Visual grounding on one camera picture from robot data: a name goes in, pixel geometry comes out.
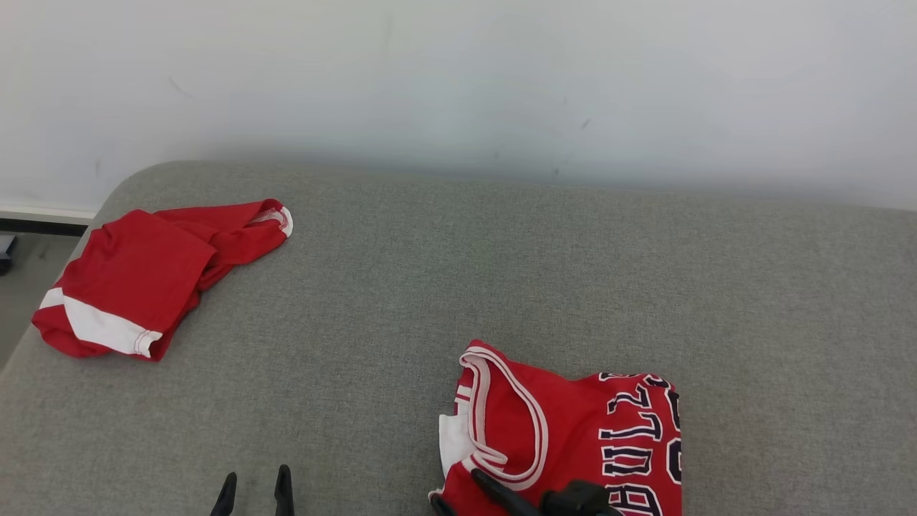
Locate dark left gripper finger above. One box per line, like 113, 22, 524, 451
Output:
274, 464, 295, 516
210, 472, 238, 516

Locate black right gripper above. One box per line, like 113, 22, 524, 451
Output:
430, 468, 621, 516

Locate grey fabric sofa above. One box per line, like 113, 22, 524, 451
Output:
0, 161, 917, 516

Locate red Bulls basketball jersey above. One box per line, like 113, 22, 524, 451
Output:
428, 340, 683, 516

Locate white and black wall skirting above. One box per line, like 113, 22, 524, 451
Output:
0, 207, 98, 238

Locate red shorts with white stripe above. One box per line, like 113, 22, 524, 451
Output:
32, 199, 294, 361

